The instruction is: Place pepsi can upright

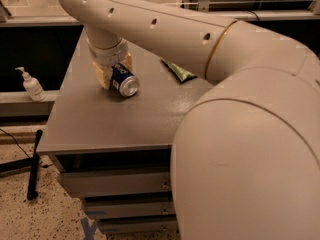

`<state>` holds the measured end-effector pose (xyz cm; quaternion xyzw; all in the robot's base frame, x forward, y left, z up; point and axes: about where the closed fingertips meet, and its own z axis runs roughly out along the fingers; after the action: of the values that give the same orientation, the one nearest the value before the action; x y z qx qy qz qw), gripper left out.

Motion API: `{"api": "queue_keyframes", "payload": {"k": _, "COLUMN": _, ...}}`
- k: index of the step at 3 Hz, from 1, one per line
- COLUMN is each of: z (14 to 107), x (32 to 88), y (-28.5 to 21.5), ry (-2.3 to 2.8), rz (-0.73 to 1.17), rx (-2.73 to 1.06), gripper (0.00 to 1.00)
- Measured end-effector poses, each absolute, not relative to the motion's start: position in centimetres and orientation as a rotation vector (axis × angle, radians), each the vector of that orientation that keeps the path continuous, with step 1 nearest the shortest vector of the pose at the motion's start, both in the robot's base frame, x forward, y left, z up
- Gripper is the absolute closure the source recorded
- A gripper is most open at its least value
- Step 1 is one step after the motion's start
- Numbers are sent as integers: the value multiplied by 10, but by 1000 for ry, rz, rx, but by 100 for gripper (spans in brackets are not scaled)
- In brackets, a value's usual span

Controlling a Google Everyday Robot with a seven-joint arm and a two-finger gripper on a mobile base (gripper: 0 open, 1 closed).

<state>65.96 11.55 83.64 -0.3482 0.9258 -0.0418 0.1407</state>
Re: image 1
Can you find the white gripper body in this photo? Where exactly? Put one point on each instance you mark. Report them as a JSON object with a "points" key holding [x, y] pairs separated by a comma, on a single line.
{"points": [[107, 56]]}

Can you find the green chip bag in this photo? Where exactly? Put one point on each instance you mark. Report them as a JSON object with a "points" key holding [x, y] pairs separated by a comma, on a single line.
{"points": [[182, 74]]}

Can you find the white pump bottle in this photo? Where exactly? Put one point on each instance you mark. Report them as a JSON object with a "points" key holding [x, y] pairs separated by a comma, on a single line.
{"points": [[32, 86]]}

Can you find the grey drawer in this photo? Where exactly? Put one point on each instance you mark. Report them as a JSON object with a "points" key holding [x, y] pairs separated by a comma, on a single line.
{"points": [[116, 182], [129, 208], [138, 224]]}

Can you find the blue tape cross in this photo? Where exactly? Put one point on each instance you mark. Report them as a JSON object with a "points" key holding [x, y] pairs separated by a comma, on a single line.
{"points": [[88, 229]]}

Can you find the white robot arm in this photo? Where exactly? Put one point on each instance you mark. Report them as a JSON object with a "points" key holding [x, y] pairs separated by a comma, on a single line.
{"points": [[245, 158]]}

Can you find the black stand leg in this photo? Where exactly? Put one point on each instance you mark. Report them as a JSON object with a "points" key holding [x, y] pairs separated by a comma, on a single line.
{"points": [[31, 192]]}

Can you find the blue pepsi can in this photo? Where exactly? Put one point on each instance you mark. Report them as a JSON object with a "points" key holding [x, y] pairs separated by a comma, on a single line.
{"points": [[124, 80]]}

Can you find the grey drawer cabinet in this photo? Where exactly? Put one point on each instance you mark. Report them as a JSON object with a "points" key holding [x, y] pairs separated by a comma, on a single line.
{"points": [[91, 129]]}

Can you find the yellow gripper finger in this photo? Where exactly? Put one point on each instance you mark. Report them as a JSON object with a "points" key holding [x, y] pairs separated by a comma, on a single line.
{"points": [[127, 62], [103, 74]]}

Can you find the top grey drawer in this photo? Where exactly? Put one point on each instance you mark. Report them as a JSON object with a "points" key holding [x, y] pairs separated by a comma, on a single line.
{"points": [[116, 182]]}

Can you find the middle grey drawer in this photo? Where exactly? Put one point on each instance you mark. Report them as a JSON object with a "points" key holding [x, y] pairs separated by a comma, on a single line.
{"points": [[129, 208]]}

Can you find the bottom grey drawer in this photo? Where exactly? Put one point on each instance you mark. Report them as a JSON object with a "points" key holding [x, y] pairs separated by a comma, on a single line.
{"points": [[138, 224]]}

